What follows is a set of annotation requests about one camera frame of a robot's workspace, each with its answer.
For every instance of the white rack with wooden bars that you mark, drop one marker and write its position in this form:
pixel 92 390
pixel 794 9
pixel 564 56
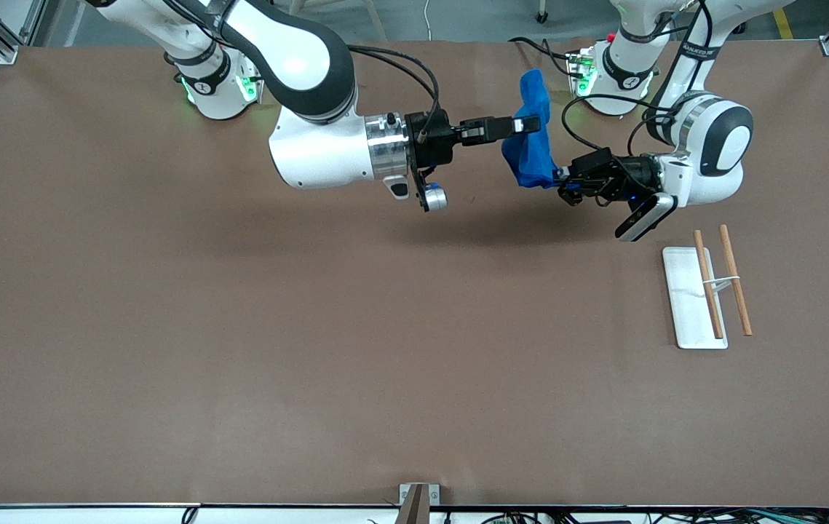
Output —
pixel 692 306

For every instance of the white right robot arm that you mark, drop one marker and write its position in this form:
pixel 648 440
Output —
pixel 312 153

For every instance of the wooden stand leg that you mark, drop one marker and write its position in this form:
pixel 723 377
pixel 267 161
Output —
pixel 296 6
pixel 376 20

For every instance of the blue microfibre towel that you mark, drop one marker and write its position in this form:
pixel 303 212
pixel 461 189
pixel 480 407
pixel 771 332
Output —
pixel 530 156

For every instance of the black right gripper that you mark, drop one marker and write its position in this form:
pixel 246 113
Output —
pixel 434 140

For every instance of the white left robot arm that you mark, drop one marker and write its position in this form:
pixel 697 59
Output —
pixel 720 145

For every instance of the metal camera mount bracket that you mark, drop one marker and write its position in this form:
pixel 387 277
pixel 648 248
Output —
pixel 418 502

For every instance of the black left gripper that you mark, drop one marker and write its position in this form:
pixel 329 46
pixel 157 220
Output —
pixel 627 175

